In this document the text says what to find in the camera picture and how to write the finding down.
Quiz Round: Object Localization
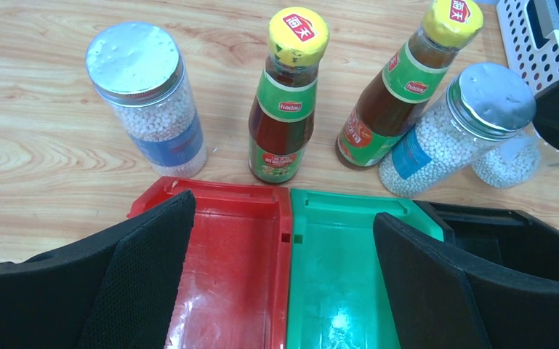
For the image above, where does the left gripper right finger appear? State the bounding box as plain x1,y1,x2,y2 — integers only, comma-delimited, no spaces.
373,213,559,348

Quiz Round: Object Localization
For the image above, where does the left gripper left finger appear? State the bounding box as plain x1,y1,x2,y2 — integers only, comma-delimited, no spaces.
0,190,196,348

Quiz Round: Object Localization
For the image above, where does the black cap shaker bottle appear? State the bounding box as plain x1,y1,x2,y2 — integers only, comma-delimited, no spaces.
471,126,559,188

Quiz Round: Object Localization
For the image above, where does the white plastic basket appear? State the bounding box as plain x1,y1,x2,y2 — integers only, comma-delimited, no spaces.
496,0,559,94

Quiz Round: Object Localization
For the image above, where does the silver lid jar right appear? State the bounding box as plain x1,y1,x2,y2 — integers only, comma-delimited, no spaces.
378,62,536,198

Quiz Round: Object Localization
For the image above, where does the silver lid jar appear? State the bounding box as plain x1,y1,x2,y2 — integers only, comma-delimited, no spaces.
85,22,207,177
378,62,536,198

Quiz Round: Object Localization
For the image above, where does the black plastic bin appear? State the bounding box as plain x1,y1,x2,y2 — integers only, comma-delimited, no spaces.
415,201,559,281

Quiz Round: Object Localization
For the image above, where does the green plastic bin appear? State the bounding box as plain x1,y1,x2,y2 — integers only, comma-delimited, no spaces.
286,189,443,348

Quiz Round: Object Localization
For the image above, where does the red plastic bin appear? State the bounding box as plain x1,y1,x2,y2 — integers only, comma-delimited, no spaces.
129,177,293,348

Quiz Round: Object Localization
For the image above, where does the right sauce bottle yellow cap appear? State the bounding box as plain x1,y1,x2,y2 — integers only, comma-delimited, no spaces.
336,0,484,167

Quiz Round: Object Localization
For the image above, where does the sauce bottle yellow cap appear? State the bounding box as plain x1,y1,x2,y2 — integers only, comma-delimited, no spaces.
249,7,329,184
336,0,484,167

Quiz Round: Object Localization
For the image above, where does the silver lid jar left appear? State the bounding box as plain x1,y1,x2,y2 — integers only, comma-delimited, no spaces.
85,22,207,177

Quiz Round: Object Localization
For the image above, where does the left sauce bottle yellow cap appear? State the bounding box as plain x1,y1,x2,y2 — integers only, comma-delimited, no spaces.
249,7,329,184

